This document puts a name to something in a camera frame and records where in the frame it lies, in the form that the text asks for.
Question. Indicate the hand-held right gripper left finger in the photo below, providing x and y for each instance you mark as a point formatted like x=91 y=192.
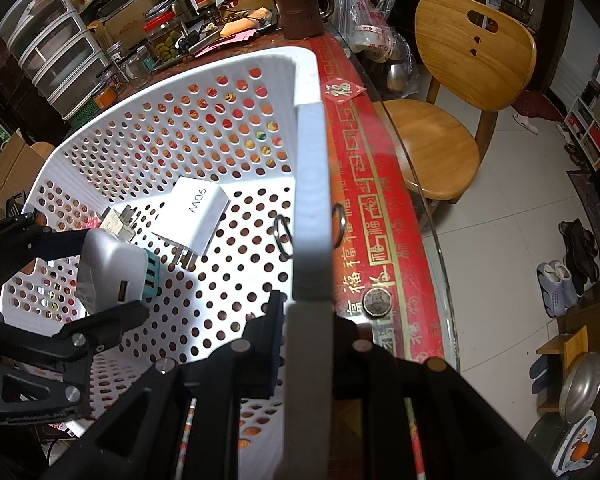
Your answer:
x=262 y=355

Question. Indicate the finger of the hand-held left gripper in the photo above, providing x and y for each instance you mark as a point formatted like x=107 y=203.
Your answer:
x=105 y=320
x=30 y=240

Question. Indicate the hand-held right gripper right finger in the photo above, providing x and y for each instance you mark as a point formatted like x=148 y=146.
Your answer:
x=350 y=355

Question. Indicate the silver multi-port charger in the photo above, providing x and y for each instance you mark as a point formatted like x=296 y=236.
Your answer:
x=110 y=270

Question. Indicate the small white plug adapter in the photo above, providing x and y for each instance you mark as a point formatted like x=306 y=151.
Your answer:
x=117 y=224

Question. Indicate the white power charger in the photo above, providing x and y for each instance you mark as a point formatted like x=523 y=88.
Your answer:
x=192 y=212

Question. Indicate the white perforated plastic basket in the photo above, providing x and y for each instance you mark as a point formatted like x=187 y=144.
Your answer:
x=311 y=185

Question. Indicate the coin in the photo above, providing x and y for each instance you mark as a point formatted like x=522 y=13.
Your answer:
x=376 y=304

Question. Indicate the flattened cardboard box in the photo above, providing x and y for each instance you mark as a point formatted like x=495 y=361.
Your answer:
x=2 y=170

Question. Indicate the green plastic basket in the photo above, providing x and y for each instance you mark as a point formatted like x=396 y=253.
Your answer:
x=86 y=112

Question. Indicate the orange jar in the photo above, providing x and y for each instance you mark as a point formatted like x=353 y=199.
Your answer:
x=105 y=97

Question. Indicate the clear stacked drawer unit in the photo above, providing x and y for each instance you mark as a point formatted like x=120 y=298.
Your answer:
x=55 y=55

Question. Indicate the blue slippers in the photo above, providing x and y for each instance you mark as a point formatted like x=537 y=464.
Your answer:
x=542 y=375

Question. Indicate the glass jar black lid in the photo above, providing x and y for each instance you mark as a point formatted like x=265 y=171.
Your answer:
x=137 y=62

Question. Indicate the grey slipper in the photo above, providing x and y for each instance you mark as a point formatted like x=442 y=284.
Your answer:
x=550 y=290
x=566 y=282

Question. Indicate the small wooden stool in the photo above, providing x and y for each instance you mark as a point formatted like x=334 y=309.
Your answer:
x=572 y=342

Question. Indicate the metal basin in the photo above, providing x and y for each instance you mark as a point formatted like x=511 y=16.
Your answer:
x=582 y=385

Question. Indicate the brown cardboard box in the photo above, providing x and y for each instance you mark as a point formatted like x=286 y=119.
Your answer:
x=125 y=22

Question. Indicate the glass pickle jar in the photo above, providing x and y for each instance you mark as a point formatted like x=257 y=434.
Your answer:
x=162 y=42

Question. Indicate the plate with orange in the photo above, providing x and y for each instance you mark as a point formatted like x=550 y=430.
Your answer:
x=575 y=452

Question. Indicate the dark shoes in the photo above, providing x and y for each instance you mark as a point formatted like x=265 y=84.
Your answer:
x=580 y=247

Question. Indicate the red square card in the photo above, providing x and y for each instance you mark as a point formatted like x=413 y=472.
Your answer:
x=342 y=91

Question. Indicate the dark patterned rug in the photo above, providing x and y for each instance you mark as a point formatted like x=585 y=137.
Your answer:
x=587 y=205

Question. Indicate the white slipper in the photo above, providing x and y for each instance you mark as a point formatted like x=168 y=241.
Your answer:
x=526 y=123

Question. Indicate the red door mat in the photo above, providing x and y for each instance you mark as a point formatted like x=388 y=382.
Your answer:
x=537 y=105

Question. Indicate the clear plastic bag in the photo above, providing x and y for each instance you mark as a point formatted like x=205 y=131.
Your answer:
x=375 y=25

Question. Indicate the white shoe shelf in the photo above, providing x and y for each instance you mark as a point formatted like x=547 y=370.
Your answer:
x=595 y=125

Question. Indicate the brown mug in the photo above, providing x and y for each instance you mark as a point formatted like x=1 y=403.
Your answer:
x=300 y=12

